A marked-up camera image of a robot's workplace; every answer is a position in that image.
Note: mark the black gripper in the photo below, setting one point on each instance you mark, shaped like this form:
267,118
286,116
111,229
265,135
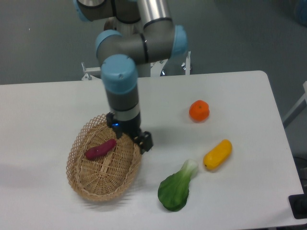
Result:
132,129

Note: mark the purple sweet potato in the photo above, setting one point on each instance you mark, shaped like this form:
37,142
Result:
101,150

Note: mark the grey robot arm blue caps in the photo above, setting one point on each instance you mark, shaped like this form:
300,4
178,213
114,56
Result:
119,56

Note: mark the woven wicker basket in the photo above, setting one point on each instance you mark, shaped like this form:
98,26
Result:
107,177

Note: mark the green bok choy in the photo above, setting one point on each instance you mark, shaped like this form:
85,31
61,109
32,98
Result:
173,192

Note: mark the orange tangerine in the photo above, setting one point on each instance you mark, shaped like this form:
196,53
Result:
199,111

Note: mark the yellow mango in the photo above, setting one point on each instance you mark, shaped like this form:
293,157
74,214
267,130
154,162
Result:
218,155

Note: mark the black device at table edge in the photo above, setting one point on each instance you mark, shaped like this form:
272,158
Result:
298,205

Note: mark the white metal mounting frame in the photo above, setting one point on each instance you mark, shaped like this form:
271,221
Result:
157,69

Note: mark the white frame at right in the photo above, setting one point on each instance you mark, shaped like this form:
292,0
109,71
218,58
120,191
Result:
296,109

